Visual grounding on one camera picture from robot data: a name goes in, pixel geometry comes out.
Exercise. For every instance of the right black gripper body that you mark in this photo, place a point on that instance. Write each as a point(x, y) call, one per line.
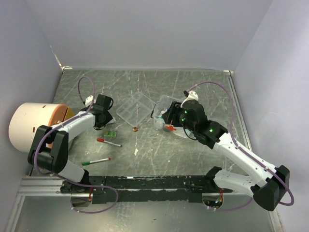
point(178, 117)

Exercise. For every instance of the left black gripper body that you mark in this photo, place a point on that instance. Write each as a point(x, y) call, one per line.
point(108, 117)

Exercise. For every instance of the green battery pack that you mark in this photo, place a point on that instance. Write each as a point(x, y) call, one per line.
point(110, 134)

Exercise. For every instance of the clear divided organizer tray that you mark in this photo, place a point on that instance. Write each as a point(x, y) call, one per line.
point(135, 109)

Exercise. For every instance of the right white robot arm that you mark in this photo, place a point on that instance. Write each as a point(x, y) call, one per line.
point(264, 182)

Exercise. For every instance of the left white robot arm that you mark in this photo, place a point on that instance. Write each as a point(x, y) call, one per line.
point(50, 146)

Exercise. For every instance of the red cross grey disc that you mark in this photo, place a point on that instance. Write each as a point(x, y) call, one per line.
point(169, 128)

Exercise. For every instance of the red cap marker pen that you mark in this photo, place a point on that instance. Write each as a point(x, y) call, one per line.
point(108, 142)

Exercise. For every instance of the green cap marker pen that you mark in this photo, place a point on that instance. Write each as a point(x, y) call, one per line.
point(86, 163)

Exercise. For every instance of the white cylinder drum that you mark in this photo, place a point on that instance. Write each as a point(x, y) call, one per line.
point(29, 116)

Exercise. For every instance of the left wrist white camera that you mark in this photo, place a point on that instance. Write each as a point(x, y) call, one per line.
point(88, 100)

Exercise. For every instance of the wrist white camera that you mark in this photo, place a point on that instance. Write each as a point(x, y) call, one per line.
point(190, 95)
point(88, 100)

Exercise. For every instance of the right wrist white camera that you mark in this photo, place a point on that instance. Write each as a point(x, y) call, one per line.
point(190, 95)

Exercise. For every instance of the black mounting base rail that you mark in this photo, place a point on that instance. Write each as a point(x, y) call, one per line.
point(191, 188)

